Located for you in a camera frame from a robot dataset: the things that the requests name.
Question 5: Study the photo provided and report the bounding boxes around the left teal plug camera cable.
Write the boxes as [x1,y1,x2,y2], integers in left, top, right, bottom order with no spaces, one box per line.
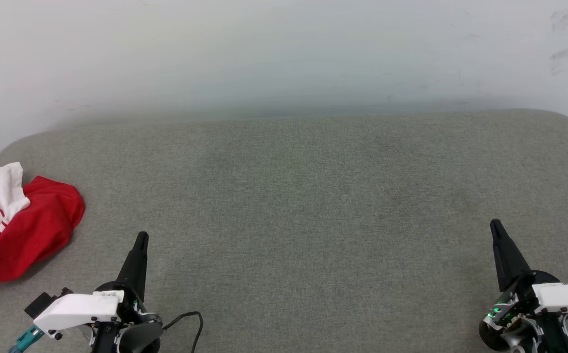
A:
[8,326,45,353]

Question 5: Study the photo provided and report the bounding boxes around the grey fabric sofa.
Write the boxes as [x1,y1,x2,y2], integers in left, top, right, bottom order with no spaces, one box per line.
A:
[0,109,568,353]

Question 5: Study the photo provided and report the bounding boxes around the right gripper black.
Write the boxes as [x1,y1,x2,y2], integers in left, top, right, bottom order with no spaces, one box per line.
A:
[478,219,568,353]

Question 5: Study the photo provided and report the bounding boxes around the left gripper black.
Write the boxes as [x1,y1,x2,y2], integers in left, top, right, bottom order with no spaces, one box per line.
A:
[93,231,163,328]

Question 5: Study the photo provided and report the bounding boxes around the red and white jersey shirt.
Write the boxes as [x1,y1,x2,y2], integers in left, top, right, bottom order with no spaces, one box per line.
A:
[0,162,86,294]

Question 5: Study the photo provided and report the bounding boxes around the thin black cable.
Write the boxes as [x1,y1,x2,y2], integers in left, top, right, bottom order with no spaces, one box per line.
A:
[162,311,204,353]

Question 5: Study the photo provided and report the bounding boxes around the left white camera bracket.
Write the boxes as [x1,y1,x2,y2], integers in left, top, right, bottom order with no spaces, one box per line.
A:
[33,290,126,340]

